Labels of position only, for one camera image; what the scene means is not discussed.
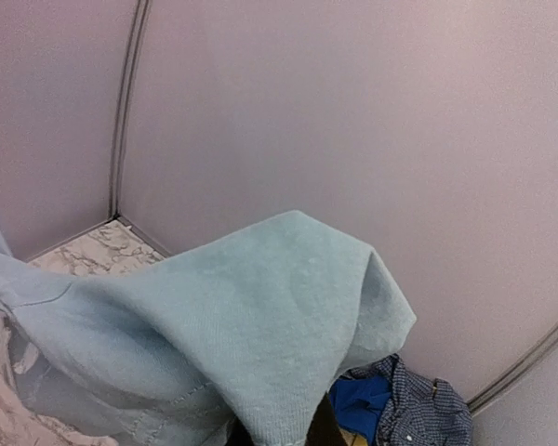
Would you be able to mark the light blue t-shirt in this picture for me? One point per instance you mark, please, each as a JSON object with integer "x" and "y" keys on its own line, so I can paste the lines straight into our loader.
{"x": 254, "y": 327}

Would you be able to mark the yellow plastic laundry basket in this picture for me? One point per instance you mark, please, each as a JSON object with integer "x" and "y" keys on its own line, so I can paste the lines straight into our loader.
{"x": 352, "y": 439}

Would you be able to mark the royal blue garment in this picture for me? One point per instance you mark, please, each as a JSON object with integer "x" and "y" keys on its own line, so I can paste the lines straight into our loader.
{"x": 359, "y": 403}

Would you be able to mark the blue patterned button shirt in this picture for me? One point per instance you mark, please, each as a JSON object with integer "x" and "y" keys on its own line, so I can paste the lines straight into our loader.
{"x": 420, "y": 411}

